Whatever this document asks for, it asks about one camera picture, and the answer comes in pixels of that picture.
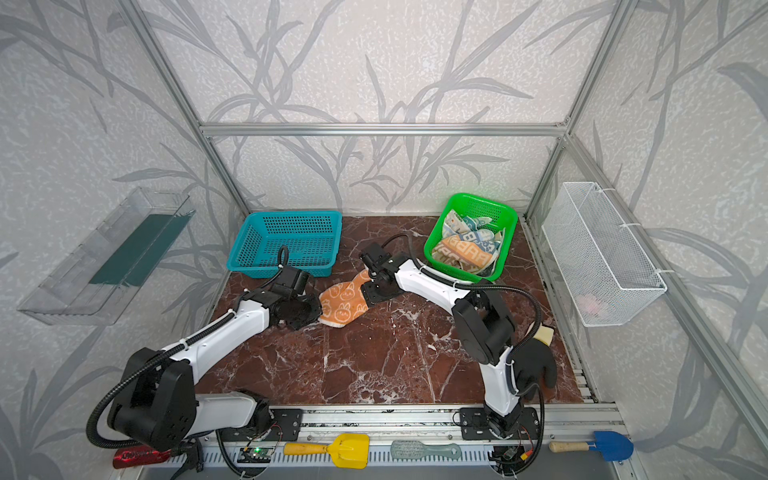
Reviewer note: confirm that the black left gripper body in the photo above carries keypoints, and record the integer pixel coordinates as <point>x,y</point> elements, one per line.
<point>306,309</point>

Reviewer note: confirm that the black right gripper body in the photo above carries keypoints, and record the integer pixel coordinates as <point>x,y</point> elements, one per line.
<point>376,288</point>

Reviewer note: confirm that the orange bunny towel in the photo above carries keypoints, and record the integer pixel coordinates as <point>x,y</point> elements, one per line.
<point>344,302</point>

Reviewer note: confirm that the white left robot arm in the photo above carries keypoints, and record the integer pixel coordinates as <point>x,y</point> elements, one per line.
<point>155,403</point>

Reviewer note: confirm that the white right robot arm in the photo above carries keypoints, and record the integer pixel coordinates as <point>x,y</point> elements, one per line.
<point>482,320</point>

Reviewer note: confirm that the teal plastic basket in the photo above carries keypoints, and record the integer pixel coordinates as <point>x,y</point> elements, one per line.
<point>311,237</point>

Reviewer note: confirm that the orange beige lettered towel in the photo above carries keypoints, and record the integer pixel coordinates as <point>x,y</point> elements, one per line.
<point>470,256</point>

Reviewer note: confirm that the blue bunny towel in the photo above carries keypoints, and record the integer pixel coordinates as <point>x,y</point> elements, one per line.
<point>471,228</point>

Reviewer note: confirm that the green plastic basket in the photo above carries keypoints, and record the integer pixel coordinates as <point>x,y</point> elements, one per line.
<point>502,217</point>

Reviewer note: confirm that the left controller board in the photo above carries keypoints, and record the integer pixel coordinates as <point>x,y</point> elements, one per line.
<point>255,455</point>

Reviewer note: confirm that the controller board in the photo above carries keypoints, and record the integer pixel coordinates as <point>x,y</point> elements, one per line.
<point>514,456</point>
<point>255,455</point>

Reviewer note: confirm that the yellow toy shovel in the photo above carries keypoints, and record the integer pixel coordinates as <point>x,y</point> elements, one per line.
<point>347,451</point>

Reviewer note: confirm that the pale green brush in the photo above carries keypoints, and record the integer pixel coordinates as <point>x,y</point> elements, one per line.
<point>415,450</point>

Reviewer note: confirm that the black and yellow glove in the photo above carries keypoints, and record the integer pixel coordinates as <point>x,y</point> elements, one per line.
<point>534,362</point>

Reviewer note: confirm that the red bottle with black trigger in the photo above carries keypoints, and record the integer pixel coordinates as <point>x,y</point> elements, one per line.
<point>135,456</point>

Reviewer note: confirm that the right controller board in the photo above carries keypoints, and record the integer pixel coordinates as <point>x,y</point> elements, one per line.
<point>514,456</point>

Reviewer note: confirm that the blue toy shovel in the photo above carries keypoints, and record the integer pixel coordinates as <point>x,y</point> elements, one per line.
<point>612,446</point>

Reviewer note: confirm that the clear plastic wall tray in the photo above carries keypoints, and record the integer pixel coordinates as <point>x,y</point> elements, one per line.
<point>95,283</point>

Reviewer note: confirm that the pink object in wire basket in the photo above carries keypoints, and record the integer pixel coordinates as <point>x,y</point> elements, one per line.
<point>591,306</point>

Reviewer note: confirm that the white wire wall basket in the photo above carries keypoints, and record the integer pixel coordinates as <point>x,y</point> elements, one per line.
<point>597,253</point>

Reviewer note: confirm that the aluminium frame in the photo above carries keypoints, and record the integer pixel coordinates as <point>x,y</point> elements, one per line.
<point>744,394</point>

